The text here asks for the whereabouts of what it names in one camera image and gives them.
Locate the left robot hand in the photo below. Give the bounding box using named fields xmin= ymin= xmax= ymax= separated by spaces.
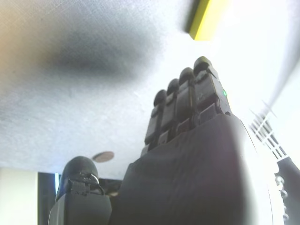
xmin=48 ymin=56 xmax=274 ymax=225

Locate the orange swirl cookie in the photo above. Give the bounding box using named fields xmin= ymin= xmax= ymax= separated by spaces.
xmin=91 ymin=151 xmax=115 ymax=163

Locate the yellow rectangular block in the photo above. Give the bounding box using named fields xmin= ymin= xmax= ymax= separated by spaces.
xmin=184 ymin=0 xmax=233 ymax=42

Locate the white cabinet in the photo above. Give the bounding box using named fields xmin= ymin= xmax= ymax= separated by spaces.
xmin=0 ymin=166 xmax=39 ymax=225

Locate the silver wire dish rack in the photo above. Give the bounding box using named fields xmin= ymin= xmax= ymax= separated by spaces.
xmin=248 ymin=100 xmax=289 ymax=162

